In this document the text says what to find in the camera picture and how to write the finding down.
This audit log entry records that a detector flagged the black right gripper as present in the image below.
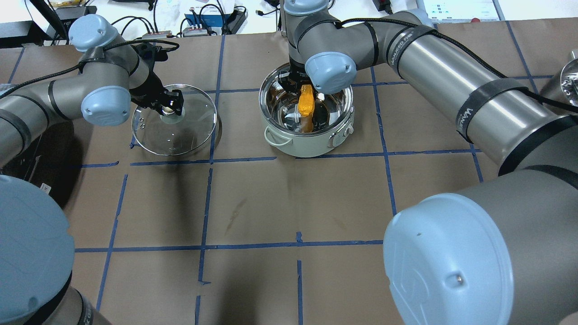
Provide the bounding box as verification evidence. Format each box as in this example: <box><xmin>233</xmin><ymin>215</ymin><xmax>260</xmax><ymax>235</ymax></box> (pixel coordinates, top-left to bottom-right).
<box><xmin>277</xmin><ymin>61</ymin><xmax>309</xmax><ymax>93</ymax></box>

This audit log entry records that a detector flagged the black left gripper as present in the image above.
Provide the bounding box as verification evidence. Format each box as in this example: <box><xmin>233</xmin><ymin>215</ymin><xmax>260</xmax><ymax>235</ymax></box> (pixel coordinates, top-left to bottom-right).
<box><xmin>130</xmin><ymin>71</ymin><xmax>184</xmax><ymax>116</ymax></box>

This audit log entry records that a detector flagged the yellow corn cob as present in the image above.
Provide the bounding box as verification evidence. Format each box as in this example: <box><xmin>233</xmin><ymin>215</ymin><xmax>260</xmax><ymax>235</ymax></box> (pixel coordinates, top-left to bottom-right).
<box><xmin>298</xmin><ymin>84</ymin><xmax>315</xmax><ymax>132</ymax></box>

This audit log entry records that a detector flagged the glass pot lid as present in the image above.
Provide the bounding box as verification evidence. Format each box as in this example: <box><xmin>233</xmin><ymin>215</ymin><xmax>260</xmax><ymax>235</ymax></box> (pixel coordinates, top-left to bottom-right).
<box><xmin>132</xmin><ymin>84</ymin><xmax>219</xmax><ymax>156</ymax></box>

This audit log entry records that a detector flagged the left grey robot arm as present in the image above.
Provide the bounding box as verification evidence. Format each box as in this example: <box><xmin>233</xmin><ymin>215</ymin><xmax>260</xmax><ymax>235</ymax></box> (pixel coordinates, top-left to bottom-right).
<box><xmin>0</xmin><ymin>14</ymin><xmax>184</xmax><ymax>325</ymax></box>

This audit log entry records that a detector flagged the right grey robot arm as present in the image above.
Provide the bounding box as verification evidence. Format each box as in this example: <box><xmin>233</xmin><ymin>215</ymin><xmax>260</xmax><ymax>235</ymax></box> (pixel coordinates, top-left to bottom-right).
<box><xmin>281</xmin><ymin>0</ymin><xmax>577</xmax><ymax>325</ymax></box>

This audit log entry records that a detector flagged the white electric cooking pot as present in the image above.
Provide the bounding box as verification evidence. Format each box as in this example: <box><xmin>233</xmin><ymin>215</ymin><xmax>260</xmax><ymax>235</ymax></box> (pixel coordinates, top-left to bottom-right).
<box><xmin>258</xmin><ymin>63</ymin><xmax>354</xmax><ymax>157</ymax></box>

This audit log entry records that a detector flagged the steel pot at right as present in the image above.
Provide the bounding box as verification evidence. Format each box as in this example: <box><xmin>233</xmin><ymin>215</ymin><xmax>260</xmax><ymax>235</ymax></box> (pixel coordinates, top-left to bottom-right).
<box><xmin>539</xmin><ymin>59</ymin><xmax>578</xmax><ymax>115</ymax></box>

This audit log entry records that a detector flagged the blue box in background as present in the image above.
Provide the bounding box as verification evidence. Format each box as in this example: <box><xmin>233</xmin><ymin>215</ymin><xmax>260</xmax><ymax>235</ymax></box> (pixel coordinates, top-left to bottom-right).
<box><xmin>185</xmin><ymin>11</ymin><xmax>228</xmax><ymax>28</ymax></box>

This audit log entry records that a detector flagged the black power adapter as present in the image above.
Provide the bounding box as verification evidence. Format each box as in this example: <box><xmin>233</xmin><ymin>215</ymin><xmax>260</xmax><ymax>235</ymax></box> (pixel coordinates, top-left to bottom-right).
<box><xmin>372</xmin><ymin>0</ymin><xmax>393</xmax><ymax>14</ymax></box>

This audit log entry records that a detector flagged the black appliance at left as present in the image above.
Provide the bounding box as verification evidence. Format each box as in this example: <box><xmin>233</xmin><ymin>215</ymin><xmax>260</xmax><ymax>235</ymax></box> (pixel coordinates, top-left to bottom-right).
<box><xmin>1</xmin><ymin>121</ymin><xmax>75</xmax><ymax>208</ymax></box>

